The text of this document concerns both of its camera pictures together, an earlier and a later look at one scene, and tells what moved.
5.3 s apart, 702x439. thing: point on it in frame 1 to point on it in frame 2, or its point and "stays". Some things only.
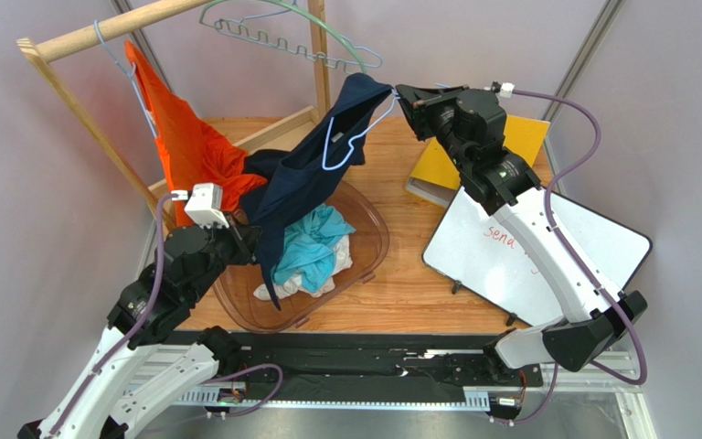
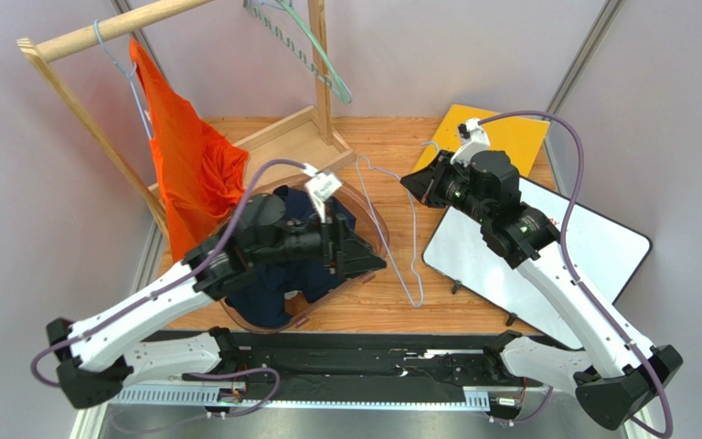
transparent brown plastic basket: x=235 y=284 stays
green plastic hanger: x=294 y=7 to x=283 y=21
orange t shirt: x=191 y=152 stays
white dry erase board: x=470 y=248 stays
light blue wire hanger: x=331 y=166 to x=411 y=197
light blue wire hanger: x=268 y=16 to x=277 y=7
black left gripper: x=245 y=239 to x=342 y=252
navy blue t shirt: x=277 y=182 to x=259 y=298
